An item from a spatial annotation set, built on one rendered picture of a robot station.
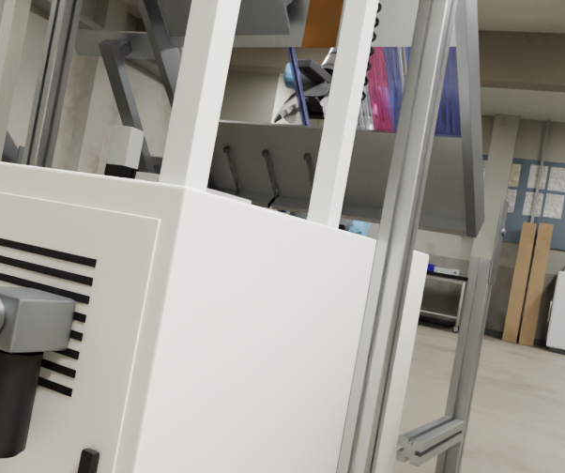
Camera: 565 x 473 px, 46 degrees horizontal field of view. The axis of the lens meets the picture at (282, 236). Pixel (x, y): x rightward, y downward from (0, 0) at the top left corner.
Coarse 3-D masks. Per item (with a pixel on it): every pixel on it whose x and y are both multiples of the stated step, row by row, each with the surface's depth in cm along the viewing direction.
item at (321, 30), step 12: (312, 0) 87; (324, 0) 86; (336, 0) 85; (312, 12) 87; (324, 12) 86; (336, 12) 85; (312, 24) 87; (324, 24) 86; (336, 24) 85; (312, 36) 86; (324, 36) 86; (336, 36) 85
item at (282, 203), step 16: (224, 192) 166; (240, 192) 164; (256, 192) 162; (272, 208) 157; (288, 208) 154; (304, 208) 152; (352, 208) 148; (368, 208) 147; (432, 224) 137; (448, 224) 136; (464, 224) 135
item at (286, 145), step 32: (224, 128) 155; (256, 128) 150; (288, 128) 145; (320, 128) 141; (224, 160) 161; (256, 160) 156; (288, 160) 151; (352, 160) 142; (384, 160) 138; (448, 160) 130; (288, 192) 157; (352, 192) 147; (384, 192) 143; (448, 192) 134
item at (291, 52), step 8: (288, 48) 134; (288, 56) 135; (296, 56) 135; (296, 64) 136; (296, 72) 137; (296, 80) 138; (296, 88) 139; (304, 104) 141; (304, 112) 142; (304, 120) 143
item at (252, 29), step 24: (168, 0) 136; (240, 0) 127; (264, 0) 125; (288, 0) 125; (384, 0) 117; (408, 0) 115; (168, 24) 140; (240, 24) 130; (264, 24) 128; (288, 24) 125; (384, 24) 120; (408, 24) 117
